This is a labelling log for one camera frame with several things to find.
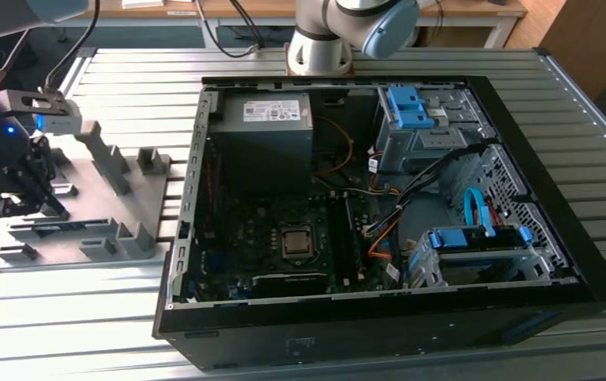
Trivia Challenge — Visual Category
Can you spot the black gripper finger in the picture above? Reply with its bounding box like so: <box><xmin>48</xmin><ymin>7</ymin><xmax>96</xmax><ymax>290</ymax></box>
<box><xmin>0</xmin><ymin>191</ymin><xmax>45</xmax><ymax>219</ymax></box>
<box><xmin>21</xmin><ymin>136</ymin><xmax>73</xmax><ymax>222</ymax></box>

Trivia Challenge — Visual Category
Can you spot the blue RAM stick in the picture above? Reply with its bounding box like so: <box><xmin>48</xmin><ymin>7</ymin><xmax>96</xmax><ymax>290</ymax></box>
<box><xmin>17</xmin><ymin>221</ymin><xmax>109</xmax><ymax>233</ymax></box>

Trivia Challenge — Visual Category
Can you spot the grey plastic parts rack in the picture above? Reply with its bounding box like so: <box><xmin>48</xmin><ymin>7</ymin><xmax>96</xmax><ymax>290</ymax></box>
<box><xmin>0</xmin><ymin>120</ymin><xmax>186</xmax><ymax>271</ymax></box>

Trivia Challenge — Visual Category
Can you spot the green motherboard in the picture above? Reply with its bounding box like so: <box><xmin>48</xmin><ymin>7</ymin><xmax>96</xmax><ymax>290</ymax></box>
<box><xmin>192</xmin><ymin>190</ymin><xmax>405</xmax><ymax>301</ymax></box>

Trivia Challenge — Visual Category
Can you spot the grey power supply unit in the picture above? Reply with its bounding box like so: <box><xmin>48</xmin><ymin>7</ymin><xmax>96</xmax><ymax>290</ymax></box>
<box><xmin>209</xmin><ymin>93</ymin><xmax>317</xmax><ymax>182</ymax></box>

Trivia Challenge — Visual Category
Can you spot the wooden desk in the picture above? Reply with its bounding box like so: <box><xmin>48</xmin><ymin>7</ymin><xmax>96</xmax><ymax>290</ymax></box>
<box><xmin>70</xmin><ymin>0</ymin><xmax>530</xmax><ymax>49</ymax></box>

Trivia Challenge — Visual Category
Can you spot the white box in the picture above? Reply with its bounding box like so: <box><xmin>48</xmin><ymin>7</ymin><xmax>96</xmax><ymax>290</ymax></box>
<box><xmin>121</xmin><ymin>0</ymin><xmax>168</xmax><ymax>10</ymax></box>

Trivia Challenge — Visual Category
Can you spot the silver CPU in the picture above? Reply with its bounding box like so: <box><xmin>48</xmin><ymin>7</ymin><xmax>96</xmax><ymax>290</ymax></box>
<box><xmin>284</xmin><ymin>229</ymin><xmax>314</xmax><ymax>255</ymax></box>

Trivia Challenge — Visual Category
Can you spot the black graphics card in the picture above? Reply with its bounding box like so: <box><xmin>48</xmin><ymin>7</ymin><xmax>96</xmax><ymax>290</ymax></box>
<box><xmin>252</xmin><ymin>271</ymin><xmax>332</xmax><ymax>298</ymax></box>

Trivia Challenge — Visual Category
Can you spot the black open PC case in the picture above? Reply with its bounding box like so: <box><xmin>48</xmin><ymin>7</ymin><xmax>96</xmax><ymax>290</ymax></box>
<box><xmin>153</xmin><ymin>74</ymin><xmax>606</xmax><ymax>372</ymax></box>

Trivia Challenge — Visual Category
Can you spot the grey metal drive cage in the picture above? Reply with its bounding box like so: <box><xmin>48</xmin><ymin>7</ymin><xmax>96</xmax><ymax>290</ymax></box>
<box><xmin>374</xmin><ymin>85</ymin><xmax>500</xmax><ymax>175</ymax></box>

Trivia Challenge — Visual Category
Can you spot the blue carrier with black disk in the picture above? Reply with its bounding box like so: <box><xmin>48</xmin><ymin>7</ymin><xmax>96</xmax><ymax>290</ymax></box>
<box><xmin>428</xmin><ymin>225</ymin><xmax>533</xmax><ymax>252</ymax></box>

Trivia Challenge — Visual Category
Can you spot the grey metal disk bay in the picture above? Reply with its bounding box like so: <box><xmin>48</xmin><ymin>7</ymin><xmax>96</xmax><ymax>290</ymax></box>
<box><xmin>402</xmin><ymin>225</ymin><xmax>573</xmax><ymax>289</ymax></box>

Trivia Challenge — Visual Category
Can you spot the brown wooden cabinet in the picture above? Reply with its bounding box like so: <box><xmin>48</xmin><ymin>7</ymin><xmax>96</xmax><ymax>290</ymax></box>
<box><xmin>538</xmin><ymin>0</ymin><xmax>606</xmax><ymax>100</ymax></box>

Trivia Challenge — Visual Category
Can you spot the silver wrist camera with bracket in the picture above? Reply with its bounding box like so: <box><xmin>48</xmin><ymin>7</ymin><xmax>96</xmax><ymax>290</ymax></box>
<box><xmin>0</xmin><ymin>89</ymin><xmax>85</xmax><ymax>135</ymax></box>

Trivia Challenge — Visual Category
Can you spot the thin red wire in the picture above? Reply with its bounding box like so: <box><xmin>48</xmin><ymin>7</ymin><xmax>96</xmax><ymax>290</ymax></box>
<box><xmin>205</xmin><ymin>152</ymin><xmax>221</xmax><ymax>233</ymax></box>

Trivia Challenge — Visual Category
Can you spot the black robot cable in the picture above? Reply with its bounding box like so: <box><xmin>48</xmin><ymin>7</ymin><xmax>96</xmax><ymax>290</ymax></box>
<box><xmin>45</xmin><ymin>0</ymin><xmax>102</xmax><ymax>94</ymax></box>

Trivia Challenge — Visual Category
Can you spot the thin orange wire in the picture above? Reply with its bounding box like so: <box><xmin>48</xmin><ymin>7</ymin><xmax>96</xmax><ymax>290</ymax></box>
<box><xmin>314</xmin><ymin>117</ymin><xmax>357</xmax><ymax>175</ymax></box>

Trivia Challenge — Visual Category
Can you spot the orange wire bundle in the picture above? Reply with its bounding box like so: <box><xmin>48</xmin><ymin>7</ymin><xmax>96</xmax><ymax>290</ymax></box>
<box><xmin>368</xmin><ymin>237</ymin><xmax>396</xmax><ymax>261</ymax></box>

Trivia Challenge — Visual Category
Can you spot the black cable bundle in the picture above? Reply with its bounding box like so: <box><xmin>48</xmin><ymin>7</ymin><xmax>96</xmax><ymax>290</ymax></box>
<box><xmin>364</xmin><ymin>143</ymin><xmax>490</xmax><ymax>237</ymax></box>

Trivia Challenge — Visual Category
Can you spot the blue SATA wire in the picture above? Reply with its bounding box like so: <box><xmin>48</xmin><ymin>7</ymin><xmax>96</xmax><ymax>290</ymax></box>
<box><xmin>464</xmin><ymin>187</ymin><xmax>498</xmax><ymax>238</ymax></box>

